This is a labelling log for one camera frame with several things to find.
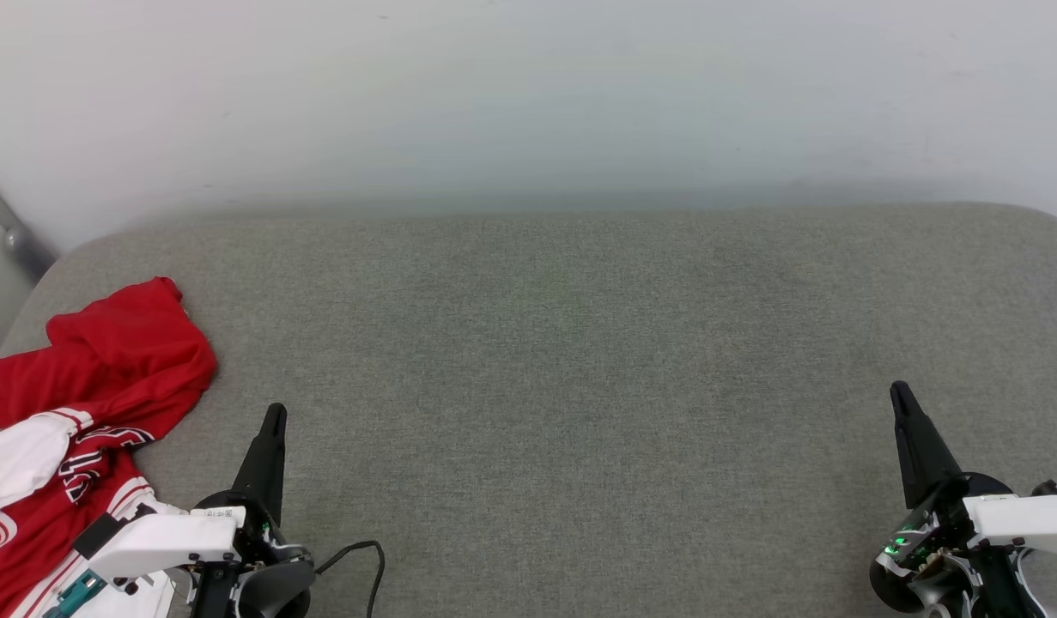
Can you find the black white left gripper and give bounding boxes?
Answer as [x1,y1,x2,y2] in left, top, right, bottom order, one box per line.
[188,403,317,618]

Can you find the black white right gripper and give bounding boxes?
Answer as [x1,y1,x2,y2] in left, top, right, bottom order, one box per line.
[869,381,1057,618]

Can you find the red white basketball jersey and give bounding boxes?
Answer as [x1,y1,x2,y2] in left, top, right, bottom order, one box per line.
[0,276,218,618]

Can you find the grey metal pole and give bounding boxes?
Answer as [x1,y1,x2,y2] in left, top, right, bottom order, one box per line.
[0,168,58,277]

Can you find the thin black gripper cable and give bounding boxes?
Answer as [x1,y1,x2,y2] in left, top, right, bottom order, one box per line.
[313,540,386,618]

